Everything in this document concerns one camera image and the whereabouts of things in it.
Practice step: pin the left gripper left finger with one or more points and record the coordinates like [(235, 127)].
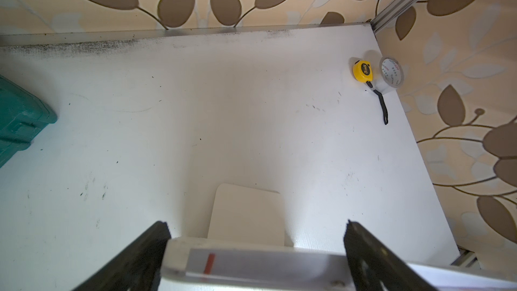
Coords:
[(137, 267)]

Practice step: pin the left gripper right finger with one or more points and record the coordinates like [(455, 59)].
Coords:
[(375, 267)]

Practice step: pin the green tool case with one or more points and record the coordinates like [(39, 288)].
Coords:
[(23, 117)]

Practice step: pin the yellow tape measure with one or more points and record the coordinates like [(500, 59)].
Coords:
[(362, 71)]

